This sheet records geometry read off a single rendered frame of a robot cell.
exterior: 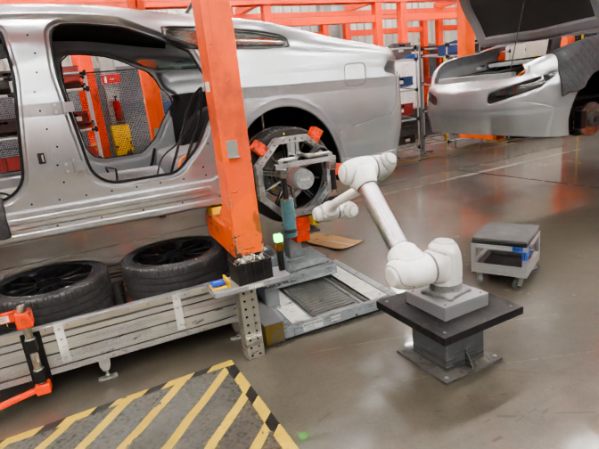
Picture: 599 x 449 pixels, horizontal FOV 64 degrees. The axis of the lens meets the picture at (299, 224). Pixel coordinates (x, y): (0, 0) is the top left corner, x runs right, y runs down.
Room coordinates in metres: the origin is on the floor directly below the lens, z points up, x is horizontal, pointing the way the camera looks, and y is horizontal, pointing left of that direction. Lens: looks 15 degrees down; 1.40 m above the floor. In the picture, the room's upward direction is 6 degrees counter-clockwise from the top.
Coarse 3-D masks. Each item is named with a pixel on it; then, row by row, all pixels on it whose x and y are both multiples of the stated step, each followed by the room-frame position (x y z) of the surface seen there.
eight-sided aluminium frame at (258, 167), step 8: (288, 136) 3.18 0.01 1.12; (296, 136) 3.19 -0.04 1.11; (304, 136) 3.21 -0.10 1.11; (272, 144) 3.12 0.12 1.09; (312, 144) 3.23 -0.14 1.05; (272, 152) 3.12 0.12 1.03; (264, 160) 3.09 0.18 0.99; (256, 168) 3.07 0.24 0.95; (256, 176) 3.11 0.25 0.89; (328, 176) 3.27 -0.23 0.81; (256, 184) 3.11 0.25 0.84; (264, 184) 3.09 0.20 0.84; (328, 184) 3.26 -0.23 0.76; (264, 192) 3.08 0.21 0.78; (320, 192) 3.29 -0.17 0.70; (328, 192) 3.26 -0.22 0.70; (264, 200) 3.08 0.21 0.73; (312, 200) 3.28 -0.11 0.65; (320, 200) 3.25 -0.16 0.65; (272, 208) 3.10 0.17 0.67; (280, 208) 3.12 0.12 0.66; (296, 208) 3.23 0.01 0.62; (304, 208) 3.20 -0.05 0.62; (312, 208) 3.21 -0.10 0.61
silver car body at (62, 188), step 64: (128, 64) 4.59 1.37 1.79; (192, 64) 4.86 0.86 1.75; (256, 64) 3.21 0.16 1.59; (320, 64) 3.38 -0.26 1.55; (384, 64) 3.59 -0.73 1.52; (64, 128) 2.78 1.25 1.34; (192, 128) 4.53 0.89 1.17; (384, 128) 3.56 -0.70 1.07; (0, 192) 3.22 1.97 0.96; (64, 192) 2.75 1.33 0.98; (128, 192) 2.88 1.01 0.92; (192, 192) 3.00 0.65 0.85
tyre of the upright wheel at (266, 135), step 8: (272, 128) 3.32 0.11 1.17; (280, 128) 3.25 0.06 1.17; (288, 128) 3.26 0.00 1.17; (296, 128) 3.28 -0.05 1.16; (256, 136) 3.31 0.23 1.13; (264, 136) 3.20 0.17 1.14; (272, 136) 3.21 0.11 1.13; (280, 136) 3.23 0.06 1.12; (320, 144) 3.35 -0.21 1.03; (256, 160) 3.16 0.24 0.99; (256, 192) 3.15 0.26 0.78; (264, 208) 3.17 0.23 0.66; (272, 216) 3.19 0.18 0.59; (280, 216) 3.21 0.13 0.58
